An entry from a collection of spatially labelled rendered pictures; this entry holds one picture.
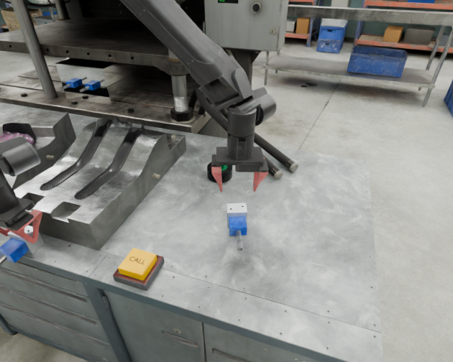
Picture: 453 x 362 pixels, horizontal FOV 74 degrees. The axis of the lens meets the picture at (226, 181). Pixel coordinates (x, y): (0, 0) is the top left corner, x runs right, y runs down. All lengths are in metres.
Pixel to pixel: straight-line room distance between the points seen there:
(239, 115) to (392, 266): 1.52
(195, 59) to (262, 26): 0.73
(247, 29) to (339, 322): 1.03
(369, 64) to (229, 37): 2.99
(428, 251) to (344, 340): 1.53
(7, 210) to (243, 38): 0.97
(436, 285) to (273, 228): 1.31
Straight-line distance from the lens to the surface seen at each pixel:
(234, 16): 1.30
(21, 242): 0.85
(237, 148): 0.63
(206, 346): 0.92
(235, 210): 0.76
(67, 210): 0.85
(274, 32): 1.27
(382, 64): 4.15
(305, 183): 0.97
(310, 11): 3.92
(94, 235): 0.77
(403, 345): 1.69
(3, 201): 0.77
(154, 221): 0.83
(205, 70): 0.58
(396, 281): 1.90
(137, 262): 0.70
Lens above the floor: 1.36
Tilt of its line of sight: 36 degrees down
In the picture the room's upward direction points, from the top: straight up
